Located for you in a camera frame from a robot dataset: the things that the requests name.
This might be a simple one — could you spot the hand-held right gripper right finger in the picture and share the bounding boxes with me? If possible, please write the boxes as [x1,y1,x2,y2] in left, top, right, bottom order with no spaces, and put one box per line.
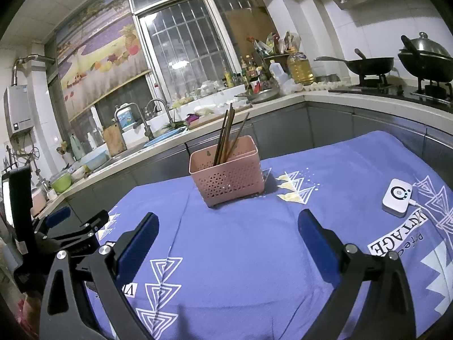
[298,209,423,340]

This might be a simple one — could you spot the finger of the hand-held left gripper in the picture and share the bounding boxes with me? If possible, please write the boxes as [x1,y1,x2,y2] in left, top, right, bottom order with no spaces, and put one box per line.
[33,206,71,234]
[35,210,109,266]

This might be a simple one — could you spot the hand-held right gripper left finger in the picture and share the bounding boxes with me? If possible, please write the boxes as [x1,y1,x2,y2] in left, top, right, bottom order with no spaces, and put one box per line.
[39,212,160,340]

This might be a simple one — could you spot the pink perforated utensil basket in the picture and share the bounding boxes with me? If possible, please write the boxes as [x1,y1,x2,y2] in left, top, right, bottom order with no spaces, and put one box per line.
[189,135,266,208]

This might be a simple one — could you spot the brown wooden chopstick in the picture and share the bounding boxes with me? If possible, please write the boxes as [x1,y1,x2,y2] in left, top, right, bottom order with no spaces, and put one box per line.
[221,106,235,163]
[217,103,233,165]
[212,110,229,166]
[226,112,250,160]

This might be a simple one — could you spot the person's left forearm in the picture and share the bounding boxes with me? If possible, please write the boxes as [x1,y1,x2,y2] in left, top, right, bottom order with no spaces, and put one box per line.
[14,290,41,339]

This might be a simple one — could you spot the green bowl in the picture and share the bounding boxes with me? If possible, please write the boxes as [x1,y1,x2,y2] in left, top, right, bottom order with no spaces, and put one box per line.
[51,175,74,194]

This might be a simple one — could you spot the teal plastic basin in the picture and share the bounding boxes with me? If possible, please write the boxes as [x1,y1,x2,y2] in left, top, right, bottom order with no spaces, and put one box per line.
[80,149,111,171]

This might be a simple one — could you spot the blue printed tablecloth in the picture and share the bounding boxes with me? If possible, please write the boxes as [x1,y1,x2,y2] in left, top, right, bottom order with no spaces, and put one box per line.
[85,130,453,340]

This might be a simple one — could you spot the green plastic bottle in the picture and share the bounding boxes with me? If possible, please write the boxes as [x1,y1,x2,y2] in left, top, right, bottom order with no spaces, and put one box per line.
[70,133,86,161]

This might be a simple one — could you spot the grey water heater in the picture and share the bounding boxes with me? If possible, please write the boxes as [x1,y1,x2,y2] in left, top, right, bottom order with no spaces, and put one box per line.
[3,85,35,139]

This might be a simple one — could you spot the upright wooden cutting board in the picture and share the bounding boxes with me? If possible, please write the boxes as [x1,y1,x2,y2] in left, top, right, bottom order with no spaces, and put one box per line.
[102,122,127,157]

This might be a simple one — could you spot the white square device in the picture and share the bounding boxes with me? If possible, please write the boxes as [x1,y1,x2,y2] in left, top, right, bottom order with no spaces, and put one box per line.
[381,179,414,218]

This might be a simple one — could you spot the blue plastic basin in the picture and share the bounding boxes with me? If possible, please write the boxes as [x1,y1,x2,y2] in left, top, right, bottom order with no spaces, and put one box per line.
[143,127,187,148]

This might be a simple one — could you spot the tall steel faucet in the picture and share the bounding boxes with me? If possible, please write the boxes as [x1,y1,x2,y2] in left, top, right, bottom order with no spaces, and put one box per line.
[114,103,155,141]

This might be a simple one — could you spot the steel kitchen cabinets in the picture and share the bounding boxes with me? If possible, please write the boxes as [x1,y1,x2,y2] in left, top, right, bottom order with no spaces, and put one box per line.
[65,101,453,213]

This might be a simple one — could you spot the curved steel faucet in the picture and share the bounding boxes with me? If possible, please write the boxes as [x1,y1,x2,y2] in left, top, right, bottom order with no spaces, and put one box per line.
[145,98,176,129]

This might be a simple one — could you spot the white kitchen countertop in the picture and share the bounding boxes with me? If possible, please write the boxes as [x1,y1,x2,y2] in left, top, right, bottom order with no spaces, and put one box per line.
[32,88,453,216]

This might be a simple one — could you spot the flat wooden cutting board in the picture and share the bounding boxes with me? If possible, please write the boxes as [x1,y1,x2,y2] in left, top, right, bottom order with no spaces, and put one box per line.
[187,104,253,130]

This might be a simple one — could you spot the fruit printed roller blind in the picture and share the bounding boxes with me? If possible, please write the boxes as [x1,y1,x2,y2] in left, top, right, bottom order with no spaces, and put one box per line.
[55,0,153,122]

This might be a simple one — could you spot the white egg tray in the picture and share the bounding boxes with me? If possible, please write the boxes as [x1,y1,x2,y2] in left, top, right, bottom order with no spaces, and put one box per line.
[304,80,346,93]

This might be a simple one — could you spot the steel pan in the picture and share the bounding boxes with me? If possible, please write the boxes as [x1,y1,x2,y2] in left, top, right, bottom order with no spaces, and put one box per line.
[235,88,281,104]

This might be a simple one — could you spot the black gas stove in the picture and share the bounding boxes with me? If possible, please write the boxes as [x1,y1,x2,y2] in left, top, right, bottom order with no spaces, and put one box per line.
[327,74,453,110]

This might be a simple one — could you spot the white plastic jug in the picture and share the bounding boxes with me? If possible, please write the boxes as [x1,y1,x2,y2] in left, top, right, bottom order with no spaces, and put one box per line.
[269,60,291,90]

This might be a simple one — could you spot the large yellow oil bottle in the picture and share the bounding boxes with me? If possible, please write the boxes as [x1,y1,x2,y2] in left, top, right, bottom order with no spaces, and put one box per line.
[286,51,315,86]

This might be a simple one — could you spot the row of sauce bottles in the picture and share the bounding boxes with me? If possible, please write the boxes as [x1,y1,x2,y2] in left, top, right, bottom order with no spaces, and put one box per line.
[223,55,274,93]

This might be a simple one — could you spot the black wok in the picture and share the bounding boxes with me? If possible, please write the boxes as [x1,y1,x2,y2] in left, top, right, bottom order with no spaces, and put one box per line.
[313,48,395,77]

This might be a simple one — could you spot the barred window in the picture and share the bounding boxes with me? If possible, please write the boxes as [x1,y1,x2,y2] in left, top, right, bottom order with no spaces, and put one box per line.
[136,0,248,104]

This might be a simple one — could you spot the black pot with steel lid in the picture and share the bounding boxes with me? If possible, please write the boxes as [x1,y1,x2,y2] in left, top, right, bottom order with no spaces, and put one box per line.
[398,32,453,79]

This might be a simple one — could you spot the brown cardboard sheet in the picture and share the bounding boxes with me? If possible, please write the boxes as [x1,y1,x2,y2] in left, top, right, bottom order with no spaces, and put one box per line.
[224,6,279,58]

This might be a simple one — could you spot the white cable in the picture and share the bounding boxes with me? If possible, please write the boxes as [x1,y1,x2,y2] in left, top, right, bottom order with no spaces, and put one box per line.
[407,198,453,216]

